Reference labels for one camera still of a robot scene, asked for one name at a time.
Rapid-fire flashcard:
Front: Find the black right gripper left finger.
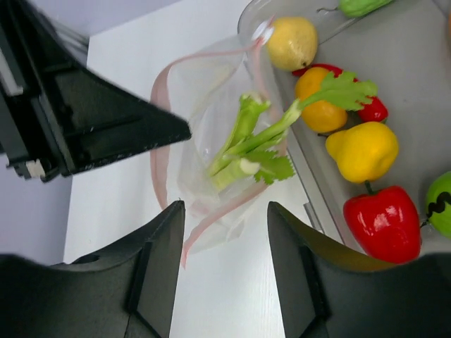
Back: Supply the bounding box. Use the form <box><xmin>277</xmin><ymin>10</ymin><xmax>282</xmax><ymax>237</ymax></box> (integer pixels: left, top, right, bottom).
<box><xmin>1</xmin><ymin>201</ymin><xmax>185</xmax><ymax>337</ymax></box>

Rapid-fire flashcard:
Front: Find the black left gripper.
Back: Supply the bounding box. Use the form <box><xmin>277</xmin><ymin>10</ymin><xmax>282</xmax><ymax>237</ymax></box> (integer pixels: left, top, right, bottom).
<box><xmin>1</xmin><ymin>1</ymin><xmax>192</xmax><ymax>182</ymax></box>

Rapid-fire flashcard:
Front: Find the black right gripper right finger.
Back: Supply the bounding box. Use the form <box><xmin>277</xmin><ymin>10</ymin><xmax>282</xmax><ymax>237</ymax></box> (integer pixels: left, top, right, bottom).
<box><xmin>267</xmin><ymin>202</ymin><xmax>450</xmax><ymax>337</ymax></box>

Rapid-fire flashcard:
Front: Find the clear zip top bag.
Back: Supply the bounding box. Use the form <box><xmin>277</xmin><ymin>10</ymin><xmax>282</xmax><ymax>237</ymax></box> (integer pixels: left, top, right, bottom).
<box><xmin>150</xmin><ymin>20</ymin><xmax>283</xmax><ymax>264</ymax></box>

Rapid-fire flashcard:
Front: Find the green celery bunch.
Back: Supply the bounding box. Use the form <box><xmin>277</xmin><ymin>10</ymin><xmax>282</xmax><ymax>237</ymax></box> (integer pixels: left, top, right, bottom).
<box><xmin>208</xmin><ymin>71</ymin><xmax>378</xmax><ymax>192</ymax></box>

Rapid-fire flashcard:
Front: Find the clear plastic food bin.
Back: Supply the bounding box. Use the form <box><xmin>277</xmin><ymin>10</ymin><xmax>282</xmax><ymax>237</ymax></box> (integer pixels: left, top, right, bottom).
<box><xmin>238</xmin><ymin>1</ymin><xmax>450</xmax><ymax>253</ymax></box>

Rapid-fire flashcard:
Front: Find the red bell pepper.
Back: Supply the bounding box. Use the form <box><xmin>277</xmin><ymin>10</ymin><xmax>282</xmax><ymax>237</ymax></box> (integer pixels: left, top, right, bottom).
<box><xmin>343</xmin><ymin>181</ymin><xmax>421</xmax><ymax>264</ymax></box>

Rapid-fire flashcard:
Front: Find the green toy watermelon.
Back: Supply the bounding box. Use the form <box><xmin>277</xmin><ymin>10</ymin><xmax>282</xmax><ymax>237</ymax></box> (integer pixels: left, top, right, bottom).
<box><xmin>421</xmin><ymin>171</ymin><xmax>451</xmax><ymax>238</ymax></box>

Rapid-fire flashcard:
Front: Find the yellow bell pepper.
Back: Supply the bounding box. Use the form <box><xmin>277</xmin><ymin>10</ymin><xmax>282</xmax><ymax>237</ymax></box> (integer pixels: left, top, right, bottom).
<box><xmin>326</xmin><ymin>122</ymin><xmax>399</xmax><ymax>184</ymax></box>

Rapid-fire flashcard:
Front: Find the orange tangerine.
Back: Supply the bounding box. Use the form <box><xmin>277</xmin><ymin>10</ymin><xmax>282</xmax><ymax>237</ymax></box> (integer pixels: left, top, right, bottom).
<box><xmin>295</xmin><ymin>67</ymin><xmax>348</xmax><ymax>133</ymax></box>

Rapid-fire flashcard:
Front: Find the red chili pepper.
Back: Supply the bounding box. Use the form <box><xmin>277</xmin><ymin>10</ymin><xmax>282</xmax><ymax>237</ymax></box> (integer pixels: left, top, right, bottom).
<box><xmin>292</xmin><ymin>63</ymin><xmax>389</xmax><ymax>123</ymax></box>

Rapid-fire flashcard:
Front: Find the green chayote gourd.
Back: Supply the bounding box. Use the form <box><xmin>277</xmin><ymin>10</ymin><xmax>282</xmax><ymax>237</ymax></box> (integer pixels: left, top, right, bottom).
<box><xmin>316</xmin><ymin>0</ymin><xmax>393</xmax><ymax>18</ymax></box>

